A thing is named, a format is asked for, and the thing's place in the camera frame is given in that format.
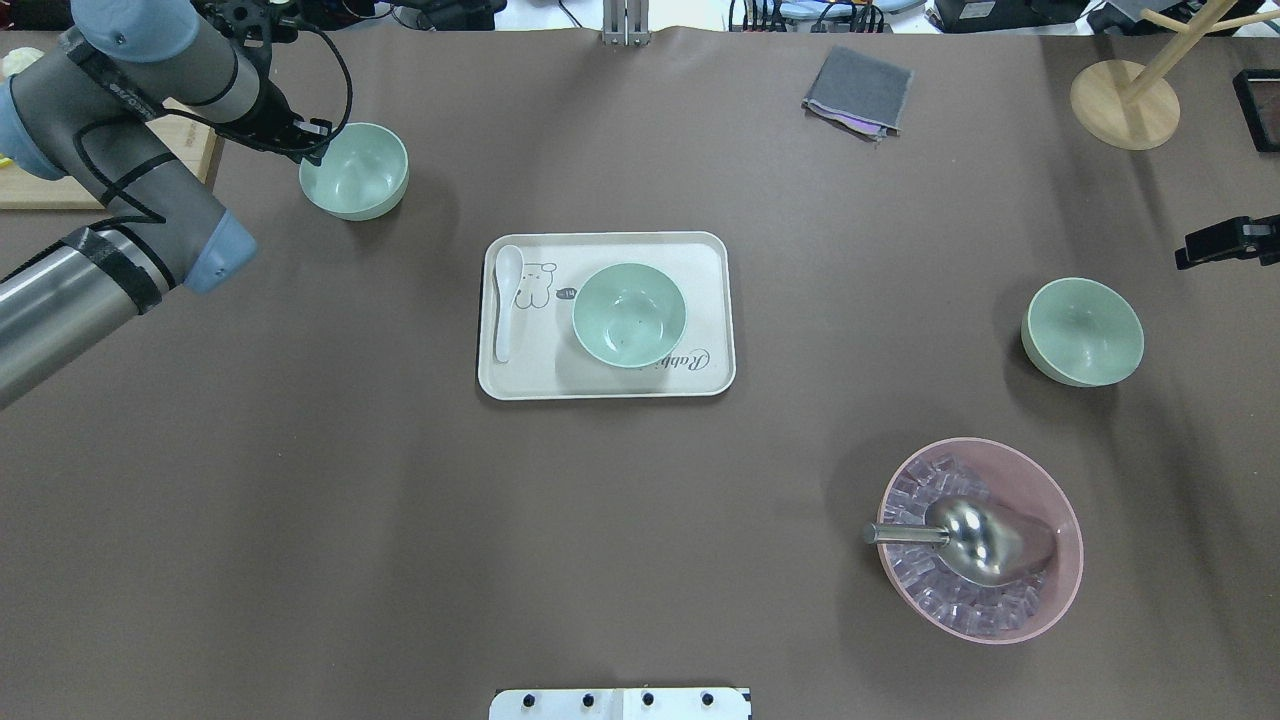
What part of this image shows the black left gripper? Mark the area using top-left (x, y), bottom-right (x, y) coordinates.
top-left (215, 85), bottom-right (333, 167)

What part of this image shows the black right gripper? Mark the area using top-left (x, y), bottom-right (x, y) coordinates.
top-left (1174, 215), bottom-right (1279, 270)

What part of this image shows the green bowl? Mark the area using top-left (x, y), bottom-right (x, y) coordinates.
top-left (298, 122), bottom-right (410, 222)
top-left (571, 263), bottom-right (689, 369)
top-left (1020, 277), bottom-right (1146, 388)

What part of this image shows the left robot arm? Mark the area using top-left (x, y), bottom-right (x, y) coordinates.
top-left (1, 1), bottom-right (343, 405)

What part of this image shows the bamboo cutting board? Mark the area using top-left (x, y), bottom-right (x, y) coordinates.
top-left (1, 113), bottom-right (220, 211)

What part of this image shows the dark wooden tray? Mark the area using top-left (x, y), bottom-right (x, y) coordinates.
top-left (1233, 69), bottom-right (1279, 152)

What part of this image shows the wooden stand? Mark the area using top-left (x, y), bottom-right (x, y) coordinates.
top-left (1069, 1), bottom-right (1279, 151)

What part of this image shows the white ceramic spoon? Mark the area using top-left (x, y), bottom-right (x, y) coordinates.
top-left (494, 243), bottom-right (524, 363)

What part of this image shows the beige serving tray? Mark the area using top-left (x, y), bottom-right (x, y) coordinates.
top-left (477, 231), bottom-right (737, 401)

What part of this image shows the metal scoop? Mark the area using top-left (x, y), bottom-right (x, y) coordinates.
top-left (861, 495), bottom-right (1057, 587)

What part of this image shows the green bowl on tray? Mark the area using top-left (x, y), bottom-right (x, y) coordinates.
top-left (571, 263), bottom-right (689, 369)

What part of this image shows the grey folded cloth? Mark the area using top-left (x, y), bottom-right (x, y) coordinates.
top-left (801, 47), bottom-right (915, 141)

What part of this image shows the pink bowl with ice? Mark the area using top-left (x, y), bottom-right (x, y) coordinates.
top-left (874, 437), bottom-right (1084, 644)

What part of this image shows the aluminium frame post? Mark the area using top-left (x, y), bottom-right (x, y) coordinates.
top-left (602, 0), bottom-right (652, 47)

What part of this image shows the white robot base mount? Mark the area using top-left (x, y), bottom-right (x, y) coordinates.
top-left (488, 685), bottom-right (753, 719)

